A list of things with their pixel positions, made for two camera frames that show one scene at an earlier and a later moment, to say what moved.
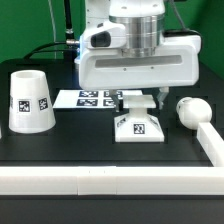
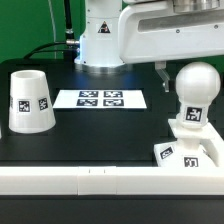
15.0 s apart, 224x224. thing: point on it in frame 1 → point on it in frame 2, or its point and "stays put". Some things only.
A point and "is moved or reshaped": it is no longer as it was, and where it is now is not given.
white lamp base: x=137 y=126 → x=194 y=147
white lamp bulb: x=192 y=111 is moved or reshaped
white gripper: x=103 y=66 → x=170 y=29
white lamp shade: x=30 y=106 stays put
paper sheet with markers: x=92 y=98 stays put
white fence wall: x=94 y=180 stays put
